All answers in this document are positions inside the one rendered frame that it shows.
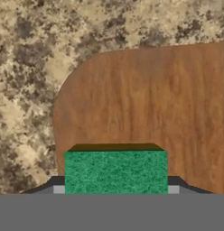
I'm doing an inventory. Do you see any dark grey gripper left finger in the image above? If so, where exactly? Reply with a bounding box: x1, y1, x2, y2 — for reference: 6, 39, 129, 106
22, 175, 66, 195

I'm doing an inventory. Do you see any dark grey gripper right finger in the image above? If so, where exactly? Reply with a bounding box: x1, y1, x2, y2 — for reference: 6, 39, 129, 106
167, 175, 213, 195

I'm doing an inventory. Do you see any brown wooden cutting board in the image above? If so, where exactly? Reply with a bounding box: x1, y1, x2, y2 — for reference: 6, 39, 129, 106
51, 41, 224, 195

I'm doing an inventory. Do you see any green and yellow sponge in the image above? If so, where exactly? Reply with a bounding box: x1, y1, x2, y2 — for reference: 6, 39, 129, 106
63, 143, 169, 195

